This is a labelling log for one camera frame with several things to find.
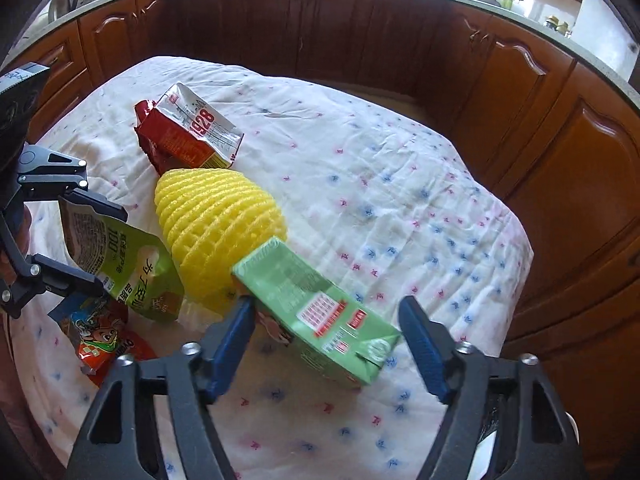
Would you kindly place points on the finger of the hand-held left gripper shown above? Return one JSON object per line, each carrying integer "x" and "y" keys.
{"x": 55, "y": 275}
{"x": 50, "y": 157}

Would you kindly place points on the white dotted tablecloth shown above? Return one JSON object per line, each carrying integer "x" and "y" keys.
{"x": 375, "y": 185}

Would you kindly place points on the condiment bottle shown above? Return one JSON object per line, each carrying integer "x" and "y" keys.
{"x": 563, "y": 27}
{"x": 551, "y": 24}

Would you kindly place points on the green drink pouch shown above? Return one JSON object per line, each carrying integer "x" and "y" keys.
{"x": 135, "y": 265}

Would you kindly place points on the wooden base cabinets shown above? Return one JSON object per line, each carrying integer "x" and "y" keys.
{"x": 350, "y": 25}

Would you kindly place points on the red snack wrapper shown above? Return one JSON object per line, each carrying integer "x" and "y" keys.
{"x": 100, "y": 340}

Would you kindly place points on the red drink carton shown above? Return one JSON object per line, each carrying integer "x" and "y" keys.
{"x": 175, "y": 135}

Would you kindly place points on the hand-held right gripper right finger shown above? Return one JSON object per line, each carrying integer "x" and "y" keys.
{"x": 422, "y": 345}

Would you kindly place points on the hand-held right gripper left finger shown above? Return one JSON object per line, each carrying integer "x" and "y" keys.
{"x": 230, "y": 345}

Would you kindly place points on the light stone countertop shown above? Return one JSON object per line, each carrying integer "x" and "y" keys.
{"x": 500, "y": 7}

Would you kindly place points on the green drink carton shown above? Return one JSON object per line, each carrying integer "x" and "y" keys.
{"x": 310, "y": 300}

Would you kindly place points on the yellow foam fruit net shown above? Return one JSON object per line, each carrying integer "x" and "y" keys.
{"x": 215, "y": 220}

